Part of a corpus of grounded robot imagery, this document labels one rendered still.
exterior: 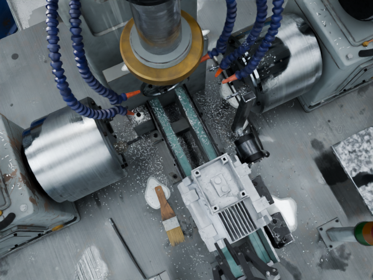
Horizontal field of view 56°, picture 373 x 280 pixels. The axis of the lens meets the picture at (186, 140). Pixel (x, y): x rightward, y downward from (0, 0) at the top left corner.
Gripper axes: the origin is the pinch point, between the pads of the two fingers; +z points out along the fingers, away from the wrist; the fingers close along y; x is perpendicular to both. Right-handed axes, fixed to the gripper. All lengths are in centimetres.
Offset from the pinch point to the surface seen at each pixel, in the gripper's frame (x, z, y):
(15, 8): -91, 146, 40
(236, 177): -8.9, 13.6, -10.9
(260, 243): 17.3, 21.8, -11.7
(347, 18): -33, 21, -56
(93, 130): -33.1, 22.6, 16.4
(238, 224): 0.9, 9.7, -6.4
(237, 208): -1.8, 12.3, -8.1
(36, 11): -86, 143, 30
